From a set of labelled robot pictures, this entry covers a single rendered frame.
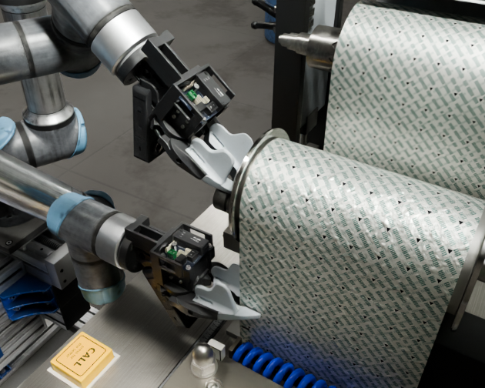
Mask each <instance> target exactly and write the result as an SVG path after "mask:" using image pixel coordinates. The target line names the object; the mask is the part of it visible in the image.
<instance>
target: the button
mask: <svg viewBox="0 0 485 388"><path fill-rule="evenodd" d="M113 358H114V355H113V351H112V349H110V348H109V347H107V346H106V345H104V344H102V343H100V342H99V341H98V340H96V339H94V338H92V337H91V336H89V335H87V334H86V333H84V332H81V333H80V334H79V335H77V337H76V338H74V340H73V341H71V343H69V344H68V345H67V346H66V347H65V348H64V349H63V350H62V351H61V352H60V353H59V354H58V355H57V356H56V357H54V358H53V359H52V360H51V362H50V363H51V364H52V368H53V370H54V371H55V372H57V373H59V374H60V375H62V376H63V377H65V378H66V379H67V380H69V381H71V382H72V383H74V384H75V385H76V386H78V387H80V388H86V387H87V386H88V385H89V384H90V383H91V382H92V381H93V380H94V379H95V378H96V377H97V376H98V375H99V374H100V373H101V372H102V370H103V369H104V368H105V367H106V366H107V365H108V364H109V363H110V362H111V361H112V360H113Z"/></svg>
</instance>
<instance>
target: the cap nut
mask: <svg viewBox="0 0 485 388"><path fill-rule="evenodd" d="M217 369H218V363H217V361H216V354H215V353H214V352H213V350H212V347H211V346H210V345H209V344H208V343H199V344H198V345H196V347H195V348H194V350H193V353H192V362H191V365H190V370H191V373H192V375H193V376H194V377H196V378H198V379H201V380H206V379H209V378H211V377H212V376H214V375H215V374H216V372H217Z"/></svg>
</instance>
